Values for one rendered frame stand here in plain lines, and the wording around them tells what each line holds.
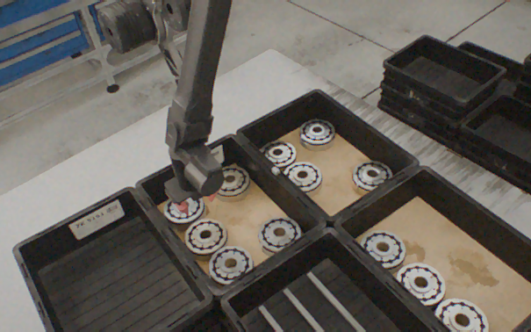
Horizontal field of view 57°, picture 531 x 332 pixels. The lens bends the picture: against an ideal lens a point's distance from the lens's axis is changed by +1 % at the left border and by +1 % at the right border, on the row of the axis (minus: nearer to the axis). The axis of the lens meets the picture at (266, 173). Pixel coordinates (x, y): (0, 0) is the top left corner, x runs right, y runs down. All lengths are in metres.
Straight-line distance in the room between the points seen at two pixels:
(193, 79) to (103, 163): 0.86
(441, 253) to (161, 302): 0.65
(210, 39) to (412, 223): 0.69
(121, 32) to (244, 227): 0.95
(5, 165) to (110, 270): 1.82
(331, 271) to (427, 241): 0.25
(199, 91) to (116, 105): 2.23
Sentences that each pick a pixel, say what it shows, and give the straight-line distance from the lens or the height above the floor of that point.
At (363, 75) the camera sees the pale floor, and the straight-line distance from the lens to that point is 3.09.
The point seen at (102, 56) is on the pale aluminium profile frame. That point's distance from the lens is 3.09.
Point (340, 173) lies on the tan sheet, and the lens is 1.33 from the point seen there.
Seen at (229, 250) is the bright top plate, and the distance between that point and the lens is 1.14.
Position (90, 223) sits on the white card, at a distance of 1.25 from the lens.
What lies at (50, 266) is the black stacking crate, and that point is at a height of 0.83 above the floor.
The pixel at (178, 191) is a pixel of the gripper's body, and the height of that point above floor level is 1.04.
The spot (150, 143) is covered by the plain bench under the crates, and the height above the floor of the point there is 0.70.
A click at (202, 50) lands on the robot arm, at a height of 1.37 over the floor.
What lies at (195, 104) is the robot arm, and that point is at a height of 1.26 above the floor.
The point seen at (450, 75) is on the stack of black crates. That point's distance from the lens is 2.30.
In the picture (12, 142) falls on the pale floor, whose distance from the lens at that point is 3.11.
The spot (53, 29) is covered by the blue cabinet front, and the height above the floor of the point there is 0.50.
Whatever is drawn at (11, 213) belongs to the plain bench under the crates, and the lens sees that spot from 1.65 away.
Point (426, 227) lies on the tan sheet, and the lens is 1.24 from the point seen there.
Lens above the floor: 1.80
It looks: 47 degrees down
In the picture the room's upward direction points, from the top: 5 degrees counter-clockwise
